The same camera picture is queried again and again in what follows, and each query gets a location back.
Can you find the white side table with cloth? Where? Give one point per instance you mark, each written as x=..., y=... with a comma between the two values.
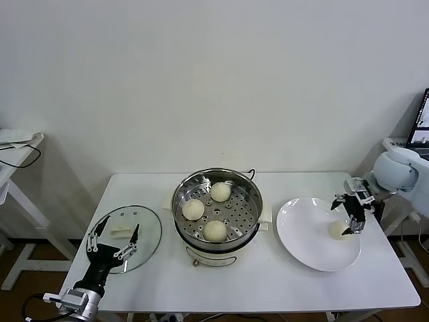
x=16, y=157

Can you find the stainless steel steamer basket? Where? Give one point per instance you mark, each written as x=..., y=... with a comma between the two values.
x=234, y=214

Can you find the white folded cloth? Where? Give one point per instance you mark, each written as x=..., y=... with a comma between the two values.
x=16, y=135

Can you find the round glass pot lid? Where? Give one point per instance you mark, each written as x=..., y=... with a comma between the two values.
x=151, y=221

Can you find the white side table with laptop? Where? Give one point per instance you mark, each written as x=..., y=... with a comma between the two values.
x=388, y=146

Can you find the dark grey open laptop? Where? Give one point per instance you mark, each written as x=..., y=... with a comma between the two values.
x=420, y=117

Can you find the large white round plate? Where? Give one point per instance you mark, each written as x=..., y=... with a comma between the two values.
x=301, y=241

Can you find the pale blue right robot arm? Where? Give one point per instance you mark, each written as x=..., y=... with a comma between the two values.
x=392, y=171

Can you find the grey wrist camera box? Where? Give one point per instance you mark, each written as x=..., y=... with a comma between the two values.
x=75, y=298
x=363, y=196

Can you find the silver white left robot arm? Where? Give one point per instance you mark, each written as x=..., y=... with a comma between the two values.
x=88, y=303

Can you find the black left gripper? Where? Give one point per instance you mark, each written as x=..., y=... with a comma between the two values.
x=100, y=261

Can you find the white electric cooking pot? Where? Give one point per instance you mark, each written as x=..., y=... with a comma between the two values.
x=214, y=256

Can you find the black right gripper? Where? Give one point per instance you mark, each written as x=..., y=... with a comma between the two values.
x=355, y=208

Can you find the white steamed baozi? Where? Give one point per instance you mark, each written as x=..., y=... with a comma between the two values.
x=220, y=192
x=214, y=231
x=193, y=210
x=336, y=229

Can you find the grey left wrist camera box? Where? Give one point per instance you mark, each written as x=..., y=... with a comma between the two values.
x=75, y=298

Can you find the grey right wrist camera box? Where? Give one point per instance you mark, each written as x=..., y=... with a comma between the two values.
x=363, y=196

